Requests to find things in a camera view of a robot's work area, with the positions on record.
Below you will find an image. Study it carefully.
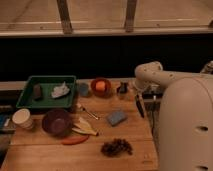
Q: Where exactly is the black dish brush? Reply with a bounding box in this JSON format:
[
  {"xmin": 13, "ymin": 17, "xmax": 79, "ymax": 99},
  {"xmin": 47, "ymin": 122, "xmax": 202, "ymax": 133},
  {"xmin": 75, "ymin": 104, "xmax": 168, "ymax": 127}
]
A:
[{"xmin": 119, "ymin": 81, "xmax": 146, "ymax": 119}]

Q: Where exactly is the white paper cup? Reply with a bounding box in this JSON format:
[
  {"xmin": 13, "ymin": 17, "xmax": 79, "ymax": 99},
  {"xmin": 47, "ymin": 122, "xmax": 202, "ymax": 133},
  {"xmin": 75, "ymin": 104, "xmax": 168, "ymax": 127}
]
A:
[{"xmin": 12, "ymin": 108, "xmax": 34, "ymax": 130}]

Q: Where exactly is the purple bowl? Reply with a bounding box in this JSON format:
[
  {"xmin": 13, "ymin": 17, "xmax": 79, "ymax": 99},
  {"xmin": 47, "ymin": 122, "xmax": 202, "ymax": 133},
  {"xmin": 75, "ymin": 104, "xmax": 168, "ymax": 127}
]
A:
[{"xmin": 42, "ymin": 108, "xmax": 71, "ymax": 136}]

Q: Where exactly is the metal spoon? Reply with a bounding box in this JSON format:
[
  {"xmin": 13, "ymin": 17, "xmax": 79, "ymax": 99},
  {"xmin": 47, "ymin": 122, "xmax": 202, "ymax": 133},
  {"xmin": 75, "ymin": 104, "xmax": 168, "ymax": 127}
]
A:
[{"xmin": 76, "ymin": 103, "xmax": 99, "ymax": 120}]

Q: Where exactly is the dark grape bunch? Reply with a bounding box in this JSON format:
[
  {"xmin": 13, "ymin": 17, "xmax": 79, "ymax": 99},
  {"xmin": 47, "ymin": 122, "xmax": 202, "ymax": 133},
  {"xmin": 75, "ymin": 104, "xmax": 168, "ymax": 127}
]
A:
[{"xmin": 101, "ymin": 139, "xmax": 133, "ymax": 157}]

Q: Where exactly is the red bowl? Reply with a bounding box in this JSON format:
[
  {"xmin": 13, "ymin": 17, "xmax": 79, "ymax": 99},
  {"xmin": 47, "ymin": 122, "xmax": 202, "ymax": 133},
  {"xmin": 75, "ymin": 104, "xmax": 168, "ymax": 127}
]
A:
[{"xmin": 90, "ymin": 78, "xmax": 111, "ymax": 97}]

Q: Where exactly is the green plastic tray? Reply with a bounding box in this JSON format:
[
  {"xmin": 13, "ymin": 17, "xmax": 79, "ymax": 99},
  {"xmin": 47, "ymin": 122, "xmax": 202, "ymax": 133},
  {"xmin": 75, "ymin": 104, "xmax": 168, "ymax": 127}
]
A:
[{"xmin": 16, "ymin": 75, "xmax": 76, "ymax": 109}]

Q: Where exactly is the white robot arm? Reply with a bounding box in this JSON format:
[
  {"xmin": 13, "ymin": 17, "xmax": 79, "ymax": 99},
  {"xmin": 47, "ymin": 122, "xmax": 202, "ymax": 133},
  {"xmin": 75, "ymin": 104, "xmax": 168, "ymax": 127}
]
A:
[{"xmin": 133, "ymin": 60, "xmax": 213, "ymax": 92}]

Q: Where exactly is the blue sponge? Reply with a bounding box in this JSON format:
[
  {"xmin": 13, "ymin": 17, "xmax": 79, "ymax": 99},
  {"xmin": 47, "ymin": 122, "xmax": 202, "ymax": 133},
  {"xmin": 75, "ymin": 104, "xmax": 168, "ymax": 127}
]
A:
[{"xmin": 106, "ymin": 111, "xmax": 127, "ymax": 126}]

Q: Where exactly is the blue cup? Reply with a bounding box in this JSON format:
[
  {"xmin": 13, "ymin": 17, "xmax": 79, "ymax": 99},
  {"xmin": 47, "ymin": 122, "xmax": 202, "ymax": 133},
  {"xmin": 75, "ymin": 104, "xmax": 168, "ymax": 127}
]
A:
[{"xmin": 77, "ymin": 83, "xmax": 89, "ymax": 97}]

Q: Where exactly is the orange fruit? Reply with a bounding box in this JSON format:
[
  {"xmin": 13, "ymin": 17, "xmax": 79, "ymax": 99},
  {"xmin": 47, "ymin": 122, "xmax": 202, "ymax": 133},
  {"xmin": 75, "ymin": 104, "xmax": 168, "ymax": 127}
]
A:
[{"xmin": 95, "ymin": 81, "xmax": 106, "ymax": 91}]

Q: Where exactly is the red chili pepper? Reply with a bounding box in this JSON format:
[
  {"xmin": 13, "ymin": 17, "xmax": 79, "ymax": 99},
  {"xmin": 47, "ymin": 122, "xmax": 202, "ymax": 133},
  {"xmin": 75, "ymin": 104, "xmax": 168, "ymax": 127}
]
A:
[{"xmin": 61, "ymin": 135, "xmax": 89, "ymax": 145}]

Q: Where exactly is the dark brown block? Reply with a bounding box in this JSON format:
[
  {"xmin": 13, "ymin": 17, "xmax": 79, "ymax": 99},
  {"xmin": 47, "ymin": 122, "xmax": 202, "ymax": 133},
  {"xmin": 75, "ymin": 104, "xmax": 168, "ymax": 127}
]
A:
[{"xmin": 33, "ymin": 84, "xmax": 43, "ymax": 100}]

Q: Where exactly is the crumpled white cloth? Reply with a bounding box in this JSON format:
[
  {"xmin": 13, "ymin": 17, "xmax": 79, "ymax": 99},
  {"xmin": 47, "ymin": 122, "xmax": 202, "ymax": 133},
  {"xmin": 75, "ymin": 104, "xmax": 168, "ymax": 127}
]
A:
[{"xmin": 51, "ymin": 82, "xmax": 70, "ymax": 99}]

